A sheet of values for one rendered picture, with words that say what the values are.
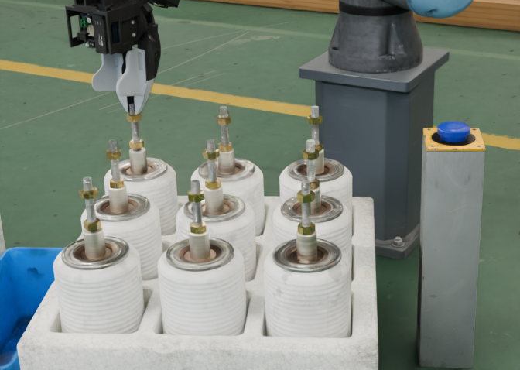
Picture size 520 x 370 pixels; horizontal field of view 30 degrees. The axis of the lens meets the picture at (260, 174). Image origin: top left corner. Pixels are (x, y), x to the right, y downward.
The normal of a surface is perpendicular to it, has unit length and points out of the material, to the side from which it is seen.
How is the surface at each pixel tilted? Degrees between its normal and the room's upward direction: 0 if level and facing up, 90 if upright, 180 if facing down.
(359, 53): 73
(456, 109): 0
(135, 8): 90
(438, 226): 90
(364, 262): 0
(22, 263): 88
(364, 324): 0
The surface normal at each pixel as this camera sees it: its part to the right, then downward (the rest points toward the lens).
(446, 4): 0.45, 0.44
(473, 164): -0.09, 0.40
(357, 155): -0.50, 0.36
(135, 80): 0.81, 0.22
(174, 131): -0.04, -0.92
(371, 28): -0.18, 0.10
